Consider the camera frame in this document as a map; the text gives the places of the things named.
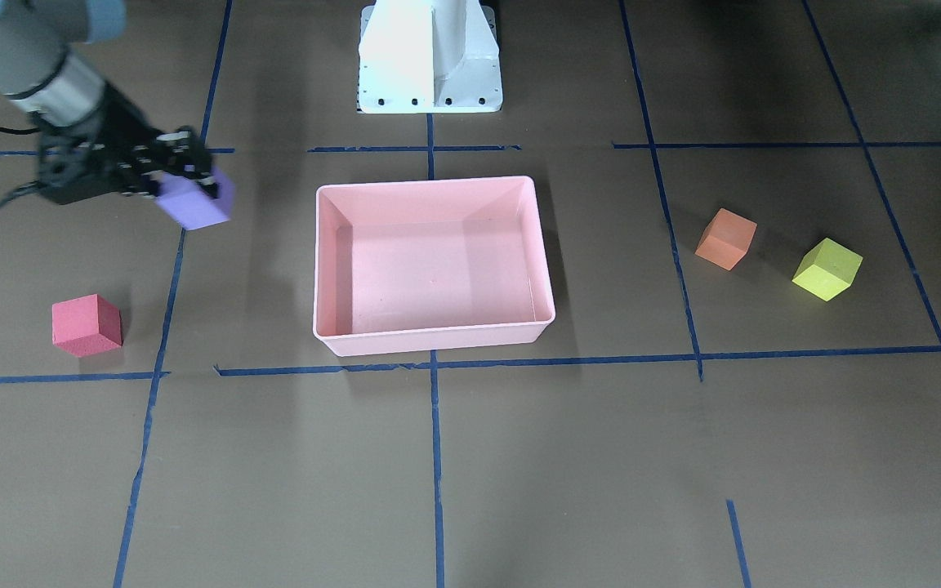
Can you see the yellow foam block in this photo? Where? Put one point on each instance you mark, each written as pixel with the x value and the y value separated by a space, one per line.
pixel 827 270

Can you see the pink plastic bin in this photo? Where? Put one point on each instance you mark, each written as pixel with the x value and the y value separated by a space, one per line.
pixel 430 265

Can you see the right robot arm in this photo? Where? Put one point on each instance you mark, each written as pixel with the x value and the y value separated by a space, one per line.
pixel 40 72

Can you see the orange foam block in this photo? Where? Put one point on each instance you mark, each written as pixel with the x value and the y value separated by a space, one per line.
pixel 726 239

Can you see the red foam block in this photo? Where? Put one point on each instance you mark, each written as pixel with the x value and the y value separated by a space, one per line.
pixel 86 326

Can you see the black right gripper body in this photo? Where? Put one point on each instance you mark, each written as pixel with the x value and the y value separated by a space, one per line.
pixel 122 124

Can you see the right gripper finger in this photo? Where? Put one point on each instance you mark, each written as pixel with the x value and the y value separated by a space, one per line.
pixel 184 154
pixel 140 178

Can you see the purple foam block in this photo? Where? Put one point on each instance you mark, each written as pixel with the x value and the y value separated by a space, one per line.
pixel 187 204

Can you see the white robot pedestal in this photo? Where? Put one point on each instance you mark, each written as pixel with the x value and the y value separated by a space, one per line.
pixel 429 57

